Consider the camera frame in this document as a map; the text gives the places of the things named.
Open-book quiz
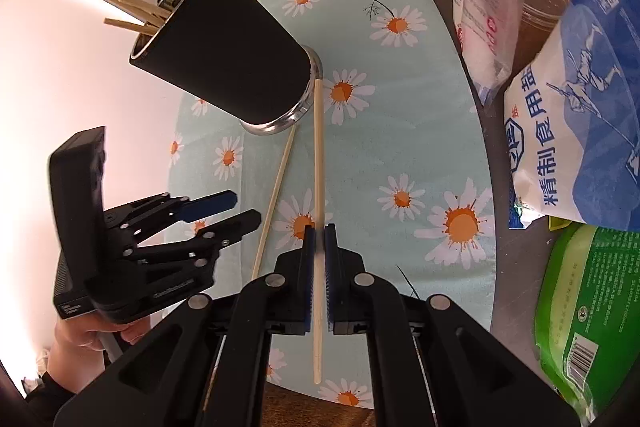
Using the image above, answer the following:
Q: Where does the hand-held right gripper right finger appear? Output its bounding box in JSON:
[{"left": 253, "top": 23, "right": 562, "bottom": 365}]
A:
[{"left": 324, "top": 223, "right": 591, "bottom": 427}]

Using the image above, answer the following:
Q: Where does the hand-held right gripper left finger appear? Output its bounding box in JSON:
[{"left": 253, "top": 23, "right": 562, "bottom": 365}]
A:
[{"left": 52, "top": 224, "right": 317, "bottom": 427}]

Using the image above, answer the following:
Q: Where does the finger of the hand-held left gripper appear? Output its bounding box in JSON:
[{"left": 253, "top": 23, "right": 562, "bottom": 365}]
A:
[
  {"left": 124, "top": 208, "right": 262, "bottom": 269},
  {"left": 102, "top": 189, "right": 237, "bottom": 239}
]

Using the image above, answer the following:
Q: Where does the single wooden chopstick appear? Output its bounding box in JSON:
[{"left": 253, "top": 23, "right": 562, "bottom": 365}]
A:
[
  {"left": 250, "top": 124, "right": 298, "bottom": 282},
  {"left": 312, "top": 78, "right": 327, "bottom": 384}
]

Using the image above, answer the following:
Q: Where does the black metal cup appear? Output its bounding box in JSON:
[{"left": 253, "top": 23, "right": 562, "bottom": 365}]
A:
[{"left": 129, "top": 0, "right": 325, "bottom": 135}]

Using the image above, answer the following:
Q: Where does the person's left forearm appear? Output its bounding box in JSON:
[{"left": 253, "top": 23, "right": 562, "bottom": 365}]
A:
[{"left": 24, "top": 369, "right": 88, "bottom": 427}]

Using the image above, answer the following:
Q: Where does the person's left hand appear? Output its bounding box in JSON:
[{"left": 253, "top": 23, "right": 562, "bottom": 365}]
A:
[{"left": 52, "top": 314, "right": 151, "bottom": 390}]

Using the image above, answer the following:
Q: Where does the daisy printed tablecloth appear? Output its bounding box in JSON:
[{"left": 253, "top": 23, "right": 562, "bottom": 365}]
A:
[{"left": 165, "top": 0, "right": 498, "bottom": 410}]

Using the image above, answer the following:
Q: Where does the green bag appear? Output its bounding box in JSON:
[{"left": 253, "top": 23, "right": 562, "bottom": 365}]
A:
[{"left": 532, "top": 222, "right": 640, "bottom": 418}]

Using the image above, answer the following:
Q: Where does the blue and white salt bag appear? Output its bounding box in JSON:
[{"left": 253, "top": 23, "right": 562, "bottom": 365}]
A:
[{"left": 504, "top": 0, "right": 640, "bottom": 233}]

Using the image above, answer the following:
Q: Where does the white and pink bag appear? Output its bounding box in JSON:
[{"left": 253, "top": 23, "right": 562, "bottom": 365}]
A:
[{"left": 451, "top": 0, "right": 535, "bottom": 108}]

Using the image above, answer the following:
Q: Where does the brown plastic container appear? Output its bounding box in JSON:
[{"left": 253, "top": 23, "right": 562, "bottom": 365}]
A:
[{"left": 515, "top": 0, "right": 573, "bottom": 80}]

